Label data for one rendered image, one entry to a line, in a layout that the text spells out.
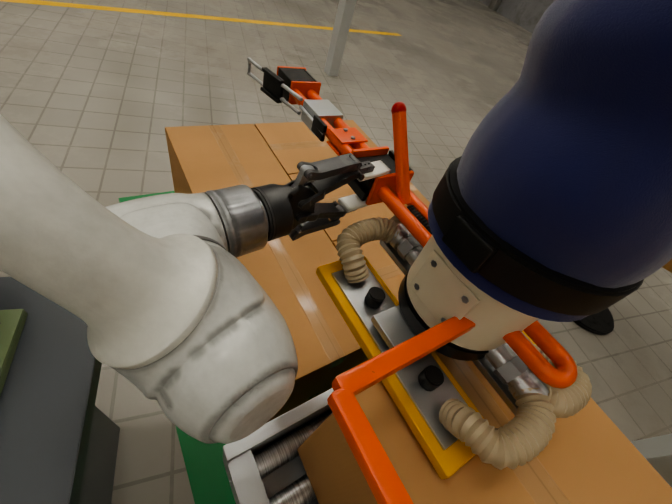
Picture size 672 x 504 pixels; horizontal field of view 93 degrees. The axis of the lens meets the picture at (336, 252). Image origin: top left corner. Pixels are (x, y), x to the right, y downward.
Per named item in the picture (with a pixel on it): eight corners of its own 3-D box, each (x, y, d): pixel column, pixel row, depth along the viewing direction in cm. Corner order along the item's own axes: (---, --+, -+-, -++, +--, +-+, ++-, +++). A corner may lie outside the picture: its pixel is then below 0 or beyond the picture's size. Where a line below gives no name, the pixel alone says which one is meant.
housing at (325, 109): (340, 134, 70) (345, 115, 67) (313, 136, 66) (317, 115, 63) (325, 118, 73) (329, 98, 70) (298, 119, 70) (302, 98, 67)
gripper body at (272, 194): (244, 173, 41) (304, 162, 46) (242, 219, 47) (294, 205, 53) (272, 211, 38) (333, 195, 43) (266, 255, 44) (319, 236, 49)
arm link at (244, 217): (201, 227, 45) (241, 217, 48) (229, 275, 41) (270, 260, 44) (197, 176, 38) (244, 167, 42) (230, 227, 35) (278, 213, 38)
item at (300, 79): (317, 104, 76) (321, 83, 73) (289, 104, 73) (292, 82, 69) (302, 88, 80) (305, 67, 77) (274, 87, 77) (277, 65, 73)
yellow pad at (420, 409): (489, 438, 44) (512, 429, 40) (440, 481, 39) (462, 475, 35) (360, 259, 60) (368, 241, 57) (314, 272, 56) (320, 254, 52)
